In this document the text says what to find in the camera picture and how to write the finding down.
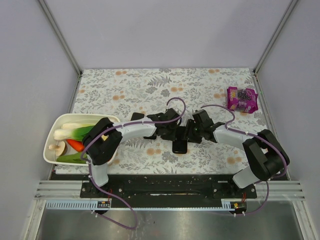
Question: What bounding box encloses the green pea pod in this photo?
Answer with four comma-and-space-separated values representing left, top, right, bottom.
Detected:
56, 152, 87, 164

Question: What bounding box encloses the blue smartphone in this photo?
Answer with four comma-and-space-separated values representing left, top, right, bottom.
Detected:
130, 112, 145, 121

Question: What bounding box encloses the white green leek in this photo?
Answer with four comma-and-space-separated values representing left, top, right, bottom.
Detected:
53, 125, 94, 142

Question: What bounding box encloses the purple snack bag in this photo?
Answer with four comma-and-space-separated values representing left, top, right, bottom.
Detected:
226, 86, 259, 114

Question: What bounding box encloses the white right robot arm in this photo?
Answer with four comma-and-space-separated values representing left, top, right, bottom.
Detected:
184, 109, 290, 189

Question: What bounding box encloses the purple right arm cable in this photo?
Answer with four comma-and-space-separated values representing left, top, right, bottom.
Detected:
201, 104, 288, 216

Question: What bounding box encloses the orange carrot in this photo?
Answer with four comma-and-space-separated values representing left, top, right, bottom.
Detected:
66, 139, 85, 152

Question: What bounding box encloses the brown mushroom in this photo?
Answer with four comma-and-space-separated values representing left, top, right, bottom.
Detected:
48, 141, 68, 157

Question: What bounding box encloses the aluminium rail frame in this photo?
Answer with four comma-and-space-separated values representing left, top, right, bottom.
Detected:
34, 180, 306, 202

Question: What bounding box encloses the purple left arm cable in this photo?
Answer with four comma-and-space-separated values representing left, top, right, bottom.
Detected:
81, 97, 187, 230

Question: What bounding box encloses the dark smartphone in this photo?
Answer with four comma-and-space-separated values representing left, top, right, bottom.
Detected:
172, 126, 188, 155

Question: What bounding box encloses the white plastic bin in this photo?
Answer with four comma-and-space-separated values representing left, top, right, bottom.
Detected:
42, 113, 122, 166

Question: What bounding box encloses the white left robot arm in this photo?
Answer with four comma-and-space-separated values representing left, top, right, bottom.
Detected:
82, 108, 182, 187

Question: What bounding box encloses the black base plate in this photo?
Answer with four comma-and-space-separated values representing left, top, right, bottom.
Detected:
79, 173, 258, 201

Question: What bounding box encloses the white cable duct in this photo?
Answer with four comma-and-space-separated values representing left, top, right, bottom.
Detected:
46, 200, 111, 211

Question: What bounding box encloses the floral tablecloth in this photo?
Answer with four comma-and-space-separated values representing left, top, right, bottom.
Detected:
72, 68, 267, 174

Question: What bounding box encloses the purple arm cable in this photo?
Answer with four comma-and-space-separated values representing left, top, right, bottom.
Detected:
201, 104, 288, 216
81, 97, 187, 230

